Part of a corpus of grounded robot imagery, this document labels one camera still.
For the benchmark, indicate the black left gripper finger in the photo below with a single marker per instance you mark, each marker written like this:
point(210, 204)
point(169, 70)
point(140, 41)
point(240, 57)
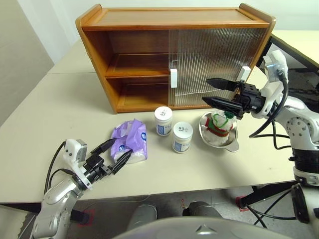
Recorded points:
point(120, 161)
point(104, 145)

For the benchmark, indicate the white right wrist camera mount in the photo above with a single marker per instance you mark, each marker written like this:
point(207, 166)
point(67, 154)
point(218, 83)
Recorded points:
point(274, 62)

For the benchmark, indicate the white snowman plush toy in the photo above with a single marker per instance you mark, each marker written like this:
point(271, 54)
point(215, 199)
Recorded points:
point(219, 129)

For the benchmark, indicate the purple tissue pack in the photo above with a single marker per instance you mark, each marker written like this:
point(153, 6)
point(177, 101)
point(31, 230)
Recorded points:
point(134, 134)

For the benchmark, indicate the ribbed clear sliding door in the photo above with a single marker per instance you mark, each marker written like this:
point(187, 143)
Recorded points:
point(259, 44)
point(172, 49)

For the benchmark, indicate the cream table with black frame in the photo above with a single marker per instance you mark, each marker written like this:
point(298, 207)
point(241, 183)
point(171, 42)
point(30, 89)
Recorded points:
point(294, 52)

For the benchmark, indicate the grey robot torso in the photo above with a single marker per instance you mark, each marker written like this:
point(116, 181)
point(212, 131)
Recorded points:
point(199, 230)

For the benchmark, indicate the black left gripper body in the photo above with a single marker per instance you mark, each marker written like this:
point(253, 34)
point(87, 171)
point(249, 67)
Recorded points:
point(96, 168)

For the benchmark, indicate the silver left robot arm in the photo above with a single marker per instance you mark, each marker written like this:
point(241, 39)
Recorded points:
point(57, 199)

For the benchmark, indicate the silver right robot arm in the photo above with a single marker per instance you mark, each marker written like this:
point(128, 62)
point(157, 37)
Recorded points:
point(299, 124)

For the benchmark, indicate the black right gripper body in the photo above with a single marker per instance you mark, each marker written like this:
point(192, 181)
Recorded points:
point(250, 98)

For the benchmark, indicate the black work table frame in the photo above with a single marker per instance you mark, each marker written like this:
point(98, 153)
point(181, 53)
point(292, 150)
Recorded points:
point(269, 194)

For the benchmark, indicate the white lidded bottle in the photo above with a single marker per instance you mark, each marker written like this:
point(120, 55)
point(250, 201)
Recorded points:
point(182, 138)
point(163, 122)

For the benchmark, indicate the brown wooden cabinet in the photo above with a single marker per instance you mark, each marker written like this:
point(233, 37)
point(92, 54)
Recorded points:
point(159, 17)

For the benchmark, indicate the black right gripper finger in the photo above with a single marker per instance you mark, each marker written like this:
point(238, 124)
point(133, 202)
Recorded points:
point(224, 104)
point(223, 84)

